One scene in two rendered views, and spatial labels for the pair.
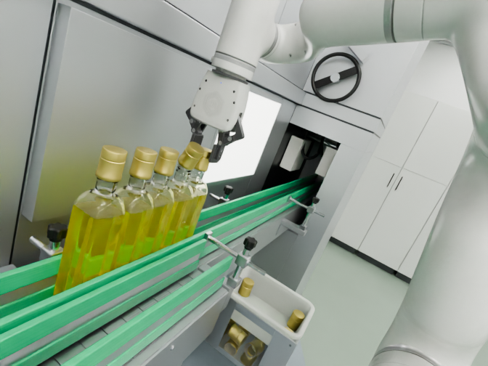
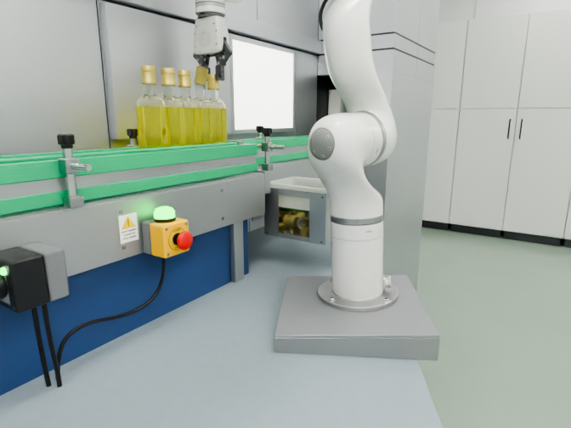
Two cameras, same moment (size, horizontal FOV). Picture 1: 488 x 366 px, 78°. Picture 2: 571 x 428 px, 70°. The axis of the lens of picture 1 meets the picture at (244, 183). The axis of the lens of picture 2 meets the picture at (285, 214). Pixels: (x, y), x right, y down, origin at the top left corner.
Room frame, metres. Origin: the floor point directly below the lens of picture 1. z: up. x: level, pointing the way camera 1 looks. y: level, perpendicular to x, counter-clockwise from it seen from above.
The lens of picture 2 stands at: (-0.58, -0.35, 1.21)
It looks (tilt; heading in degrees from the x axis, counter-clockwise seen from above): 13 degrees down; 11
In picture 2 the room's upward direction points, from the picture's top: straight up
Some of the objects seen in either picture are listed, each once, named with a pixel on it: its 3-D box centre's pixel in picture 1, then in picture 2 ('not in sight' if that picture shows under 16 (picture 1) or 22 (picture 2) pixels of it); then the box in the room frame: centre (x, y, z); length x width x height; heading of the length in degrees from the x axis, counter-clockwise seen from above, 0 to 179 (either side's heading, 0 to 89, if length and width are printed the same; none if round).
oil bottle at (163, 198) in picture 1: (144, 234); (187, 136); (0.51, 0.14, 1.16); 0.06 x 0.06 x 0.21; 69
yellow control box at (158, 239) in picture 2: not in sight; (166, 237); (0.20, 0.06, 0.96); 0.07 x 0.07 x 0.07; 68
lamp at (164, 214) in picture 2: not in sight; (164, 213); (0.21, 0.06, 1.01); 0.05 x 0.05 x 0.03
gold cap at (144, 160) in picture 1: (143, 163); (168, 77); (0.46, 0.16, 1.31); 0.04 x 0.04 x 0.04
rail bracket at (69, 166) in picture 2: not in sight; (77, 173); (0.05, 0.14, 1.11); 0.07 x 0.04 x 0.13; 68
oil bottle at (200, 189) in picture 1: (181, 221); (215, 135); (0.62, 0.10, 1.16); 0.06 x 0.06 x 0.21; 68
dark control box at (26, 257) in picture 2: not in sight; (28, 276); (-0.06, 0.16, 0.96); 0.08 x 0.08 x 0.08; 68
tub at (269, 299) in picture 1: (264, 308); (308, 195); (0.70, -0.17, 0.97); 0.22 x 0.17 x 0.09; 68
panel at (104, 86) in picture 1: (206, 134); (223, 85); (0.86, 0.15, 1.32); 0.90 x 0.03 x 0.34; 158
